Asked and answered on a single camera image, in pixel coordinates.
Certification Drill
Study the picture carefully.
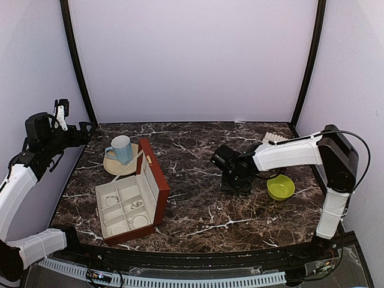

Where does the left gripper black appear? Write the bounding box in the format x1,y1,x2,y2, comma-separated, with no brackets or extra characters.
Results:
42,122,95,158

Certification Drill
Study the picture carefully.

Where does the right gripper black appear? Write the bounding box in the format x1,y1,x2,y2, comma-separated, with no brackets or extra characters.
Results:
221,171,252,194

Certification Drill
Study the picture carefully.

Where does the beige jewelry tray insert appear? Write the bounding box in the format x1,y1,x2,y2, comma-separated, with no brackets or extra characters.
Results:
262,132,288,143

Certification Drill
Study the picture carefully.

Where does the brown leather jewelry box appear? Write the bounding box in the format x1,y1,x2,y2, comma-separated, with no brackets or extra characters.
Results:
95,139,170,246

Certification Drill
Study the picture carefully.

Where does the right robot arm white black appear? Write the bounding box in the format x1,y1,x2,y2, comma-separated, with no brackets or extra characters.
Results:
211,124,362,260

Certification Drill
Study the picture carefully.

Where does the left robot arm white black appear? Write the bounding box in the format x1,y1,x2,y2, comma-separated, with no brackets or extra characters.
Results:
1,112,95,282

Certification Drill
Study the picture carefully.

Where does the green plastic bowl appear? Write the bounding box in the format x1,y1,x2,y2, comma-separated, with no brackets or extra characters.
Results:
266,175,295,201

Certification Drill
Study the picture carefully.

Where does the blue ceramic mug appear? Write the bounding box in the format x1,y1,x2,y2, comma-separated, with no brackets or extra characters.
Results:
105,135,133,165

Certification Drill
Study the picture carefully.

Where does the silver bangle in box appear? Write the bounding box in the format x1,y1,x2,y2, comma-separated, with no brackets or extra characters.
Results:
129,214,149,229

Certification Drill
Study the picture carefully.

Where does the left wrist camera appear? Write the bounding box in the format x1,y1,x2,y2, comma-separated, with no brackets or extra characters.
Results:
54,98,70,131

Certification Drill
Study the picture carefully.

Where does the black front rail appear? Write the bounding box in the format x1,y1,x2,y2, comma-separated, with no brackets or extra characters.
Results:
53,235,344,272

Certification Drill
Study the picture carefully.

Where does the left black frame post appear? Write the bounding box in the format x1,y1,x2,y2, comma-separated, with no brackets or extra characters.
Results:
60,0,98,126

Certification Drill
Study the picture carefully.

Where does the black frame post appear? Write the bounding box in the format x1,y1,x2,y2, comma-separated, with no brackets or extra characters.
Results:
60,0,98,126
290,0,326,131

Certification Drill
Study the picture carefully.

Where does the grey cable duct strip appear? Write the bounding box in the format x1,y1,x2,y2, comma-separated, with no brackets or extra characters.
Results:
38,257,287,287

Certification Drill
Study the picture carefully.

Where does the right black frame post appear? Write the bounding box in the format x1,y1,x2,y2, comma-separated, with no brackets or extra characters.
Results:
290,0,326,131

